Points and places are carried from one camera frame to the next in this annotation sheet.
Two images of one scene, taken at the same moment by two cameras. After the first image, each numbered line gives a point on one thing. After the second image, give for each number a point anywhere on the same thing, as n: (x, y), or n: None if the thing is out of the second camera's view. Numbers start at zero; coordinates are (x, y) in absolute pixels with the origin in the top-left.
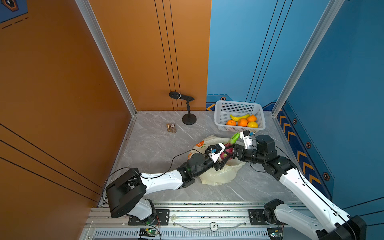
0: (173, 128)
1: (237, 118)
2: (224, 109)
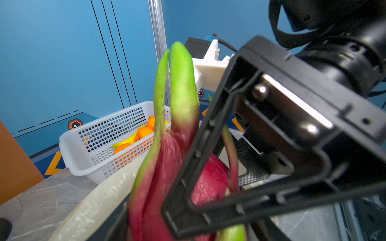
0: None
1: (129, 141)
2: (95, 151)
